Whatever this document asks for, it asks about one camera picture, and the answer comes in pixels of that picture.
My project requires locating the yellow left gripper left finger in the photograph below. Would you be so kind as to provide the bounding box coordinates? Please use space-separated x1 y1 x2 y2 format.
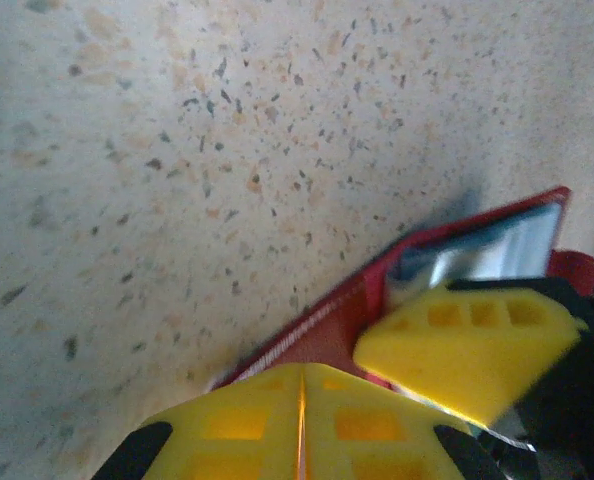
91 363 305 480

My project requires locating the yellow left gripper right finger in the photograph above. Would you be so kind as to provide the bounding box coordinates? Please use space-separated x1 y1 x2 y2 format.
300 363 509 480

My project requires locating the red card holder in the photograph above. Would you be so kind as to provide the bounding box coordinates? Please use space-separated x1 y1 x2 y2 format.
209 185 594 395

